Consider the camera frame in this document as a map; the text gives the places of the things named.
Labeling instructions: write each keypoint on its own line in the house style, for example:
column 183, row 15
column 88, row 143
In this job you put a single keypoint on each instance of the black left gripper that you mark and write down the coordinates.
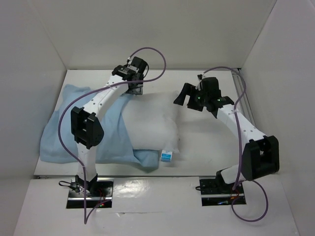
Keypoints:
column 137, row 90

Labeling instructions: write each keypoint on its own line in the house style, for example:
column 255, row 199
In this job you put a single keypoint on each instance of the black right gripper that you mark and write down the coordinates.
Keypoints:
column 193, row 99

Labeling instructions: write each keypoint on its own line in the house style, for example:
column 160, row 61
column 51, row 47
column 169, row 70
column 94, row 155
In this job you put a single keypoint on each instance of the white pillow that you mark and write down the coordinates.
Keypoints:
column 151, row 121

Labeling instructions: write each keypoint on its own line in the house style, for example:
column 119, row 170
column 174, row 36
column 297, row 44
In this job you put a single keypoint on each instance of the green and blue pillowcase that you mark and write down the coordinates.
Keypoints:
column 70, row 125

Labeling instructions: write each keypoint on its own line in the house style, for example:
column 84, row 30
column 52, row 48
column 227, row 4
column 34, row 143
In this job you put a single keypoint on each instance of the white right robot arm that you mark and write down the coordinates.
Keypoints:
column 259, row 152

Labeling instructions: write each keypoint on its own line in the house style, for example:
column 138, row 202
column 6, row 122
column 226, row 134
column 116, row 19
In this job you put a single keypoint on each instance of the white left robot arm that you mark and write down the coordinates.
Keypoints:
column 86, row 121

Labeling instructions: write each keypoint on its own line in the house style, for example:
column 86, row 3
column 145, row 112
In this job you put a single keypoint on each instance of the blue white pillow label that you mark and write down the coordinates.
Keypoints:
column 166, row 156

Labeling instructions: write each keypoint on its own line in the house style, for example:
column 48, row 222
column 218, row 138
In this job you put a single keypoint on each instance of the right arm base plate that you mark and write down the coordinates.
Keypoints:
column 223, row 195

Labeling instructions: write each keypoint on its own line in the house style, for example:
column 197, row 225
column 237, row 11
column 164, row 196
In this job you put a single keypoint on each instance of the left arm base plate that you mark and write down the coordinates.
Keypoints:
column 101, row 194

